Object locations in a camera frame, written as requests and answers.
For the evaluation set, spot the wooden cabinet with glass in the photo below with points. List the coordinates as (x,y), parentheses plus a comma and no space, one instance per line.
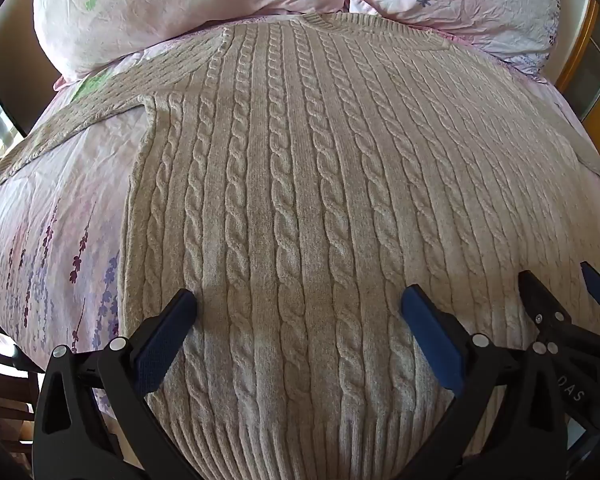
(592,75)

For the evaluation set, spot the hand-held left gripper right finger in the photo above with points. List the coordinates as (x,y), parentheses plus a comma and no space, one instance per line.
(430,332)

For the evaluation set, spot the pink floral bed sheet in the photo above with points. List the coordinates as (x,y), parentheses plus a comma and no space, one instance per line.
(55,220)

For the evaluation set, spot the brown wooden chair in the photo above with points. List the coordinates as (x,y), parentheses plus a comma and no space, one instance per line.
(5,395)

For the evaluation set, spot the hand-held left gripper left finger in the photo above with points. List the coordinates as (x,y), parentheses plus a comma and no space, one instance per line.
(162,337)

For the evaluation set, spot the dark chair back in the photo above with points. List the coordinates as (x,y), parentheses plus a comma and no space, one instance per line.
(5,80)

